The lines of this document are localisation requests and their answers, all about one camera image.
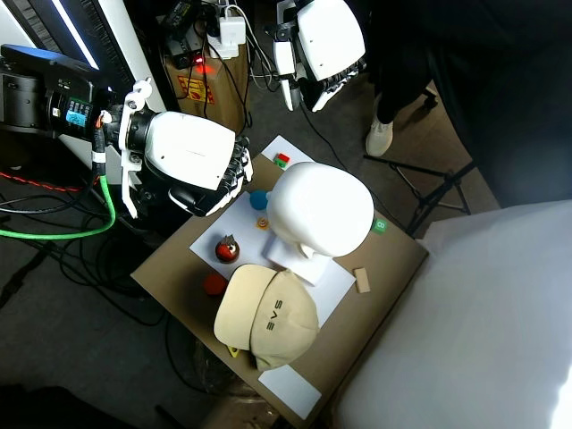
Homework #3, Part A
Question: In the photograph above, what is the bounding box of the small white paper sheet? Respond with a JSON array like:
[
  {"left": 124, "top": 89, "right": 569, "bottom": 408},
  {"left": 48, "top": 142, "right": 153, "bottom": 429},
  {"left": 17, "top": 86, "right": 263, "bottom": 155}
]
[
  {"left": 257, "top": 365, "right": 323, "bottom": 421},
  {"left": 261, "top": 135, "right": 316, "bottom": 171}
]

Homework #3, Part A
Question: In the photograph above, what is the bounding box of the blue ball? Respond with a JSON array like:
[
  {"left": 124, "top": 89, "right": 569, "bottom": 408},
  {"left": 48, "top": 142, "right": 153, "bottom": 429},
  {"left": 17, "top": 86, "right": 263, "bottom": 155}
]
[{"left": 248, "top": 189, "right": 271, "bottom": 211}]

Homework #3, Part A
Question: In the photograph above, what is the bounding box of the green braided cable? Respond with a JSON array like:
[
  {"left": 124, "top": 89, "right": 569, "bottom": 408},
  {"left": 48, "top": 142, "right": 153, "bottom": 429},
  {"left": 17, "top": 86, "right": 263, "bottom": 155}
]
[{"left": 0, "top": 175, "right": 117, "bottom": 241}]

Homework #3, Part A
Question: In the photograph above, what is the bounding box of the black power supply box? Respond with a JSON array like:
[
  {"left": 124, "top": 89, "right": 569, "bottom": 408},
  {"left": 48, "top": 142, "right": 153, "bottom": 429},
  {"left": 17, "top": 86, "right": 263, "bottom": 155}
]
[{"left": 161, "top": 0, "right": 221, "bottom": 29}]

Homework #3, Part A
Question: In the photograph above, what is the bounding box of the person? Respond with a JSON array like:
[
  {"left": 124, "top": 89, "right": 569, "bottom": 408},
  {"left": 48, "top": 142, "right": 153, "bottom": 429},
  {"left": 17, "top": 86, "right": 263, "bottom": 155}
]
[{"left": 362, "top": 0, "right": 572, "bottom": 211}]

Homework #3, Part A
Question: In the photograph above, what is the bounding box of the beige baseball cap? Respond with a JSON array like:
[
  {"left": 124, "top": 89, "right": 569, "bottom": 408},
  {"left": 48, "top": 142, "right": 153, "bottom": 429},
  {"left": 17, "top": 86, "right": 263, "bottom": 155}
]
[{"left": 213, "top": 263, "right": 321, "bottom": 372}]

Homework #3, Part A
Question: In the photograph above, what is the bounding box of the clear plastic bag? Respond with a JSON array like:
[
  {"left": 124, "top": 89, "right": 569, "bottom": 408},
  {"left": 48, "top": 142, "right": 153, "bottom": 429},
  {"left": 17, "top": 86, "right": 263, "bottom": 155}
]
[{"left": 191, "top": 341, "right": 269, "bottom": 406}]

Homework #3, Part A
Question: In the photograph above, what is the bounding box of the large white paper sheet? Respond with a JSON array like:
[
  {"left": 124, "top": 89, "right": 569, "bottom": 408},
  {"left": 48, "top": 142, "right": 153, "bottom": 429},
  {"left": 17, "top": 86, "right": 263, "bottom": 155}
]
[{"left": 189, "top": 187, "right": 358, "bottom": 324}]

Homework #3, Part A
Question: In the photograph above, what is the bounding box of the wooden block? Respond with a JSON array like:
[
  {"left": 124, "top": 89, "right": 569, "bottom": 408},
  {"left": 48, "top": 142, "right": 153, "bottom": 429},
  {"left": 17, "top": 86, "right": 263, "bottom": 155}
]
[{"left": 352, "top": 266, "right": 372, "bottom": 295}]

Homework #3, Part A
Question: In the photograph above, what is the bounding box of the dark red toy fruit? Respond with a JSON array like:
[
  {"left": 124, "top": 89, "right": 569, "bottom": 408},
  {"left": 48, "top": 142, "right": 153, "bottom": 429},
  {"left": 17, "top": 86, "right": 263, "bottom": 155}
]
[{"left": 214, "top": 234, "right": 241, "bottom": 264}]

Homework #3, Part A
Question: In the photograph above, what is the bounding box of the white power adapter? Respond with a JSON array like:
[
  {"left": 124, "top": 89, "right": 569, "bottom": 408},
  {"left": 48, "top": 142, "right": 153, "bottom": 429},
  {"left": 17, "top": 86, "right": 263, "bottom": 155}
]
[{"left": 218, "top": 15, "right": 248, "bottom": 48}]

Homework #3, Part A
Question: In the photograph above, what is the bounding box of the black device with red light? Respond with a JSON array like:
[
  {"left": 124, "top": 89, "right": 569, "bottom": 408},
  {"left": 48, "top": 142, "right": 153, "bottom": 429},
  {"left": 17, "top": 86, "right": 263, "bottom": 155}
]
[{"left": 165, "top": 38, "right": 206, "bottom": 71}]

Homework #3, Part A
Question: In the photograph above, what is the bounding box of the cardboard box with red label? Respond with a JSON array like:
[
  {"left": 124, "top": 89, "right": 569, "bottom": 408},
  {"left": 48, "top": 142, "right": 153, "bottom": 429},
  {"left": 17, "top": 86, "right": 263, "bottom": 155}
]
[{"left": 163, "top": 44, "right": 249, "bottom": 133}]

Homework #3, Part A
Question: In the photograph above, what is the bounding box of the white mannequin head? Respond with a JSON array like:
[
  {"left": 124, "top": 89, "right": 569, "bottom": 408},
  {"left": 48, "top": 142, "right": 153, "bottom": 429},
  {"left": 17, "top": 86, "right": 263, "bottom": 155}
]
[{"left": 266, "top": 161, "right": 375, "bottom": 288}]

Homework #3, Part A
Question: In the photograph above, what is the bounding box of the red black braided cable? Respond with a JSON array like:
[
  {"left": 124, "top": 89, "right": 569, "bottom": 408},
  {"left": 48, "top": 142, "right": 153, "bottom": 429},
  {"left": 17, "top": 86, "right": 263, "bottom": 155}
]
[{"left": 0, "top": 171, "right": 87, "bottom": 194}]

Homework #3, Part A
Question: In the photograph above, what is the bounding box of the black tripod stand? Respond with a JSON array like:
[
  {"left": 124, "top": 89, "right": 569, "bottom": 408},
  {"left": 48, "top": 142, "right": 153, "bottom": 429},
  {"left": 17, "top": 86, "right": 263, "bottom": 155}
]
[{"left": 362, "top": 154, "right": 475, "bottom": 239}]

